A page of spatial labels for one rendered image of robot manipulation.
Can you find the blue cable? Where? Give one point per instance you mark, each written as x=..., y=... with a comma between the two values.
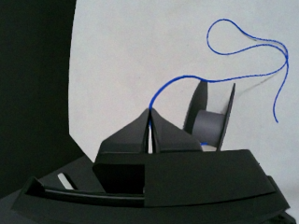
x=213, y=81

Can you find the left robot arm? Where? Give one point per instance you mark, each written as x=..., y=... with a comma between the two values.
x=280, y=219

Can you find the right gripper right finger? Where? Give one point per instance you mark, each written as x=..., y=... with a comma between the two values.
x=169, y=138

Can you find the black cable reel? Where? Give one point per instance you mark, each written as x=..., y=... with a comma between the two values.
x=206, y=126

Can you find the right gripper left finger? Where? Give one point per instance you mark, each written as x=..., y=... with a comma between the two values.
x=131, y=137

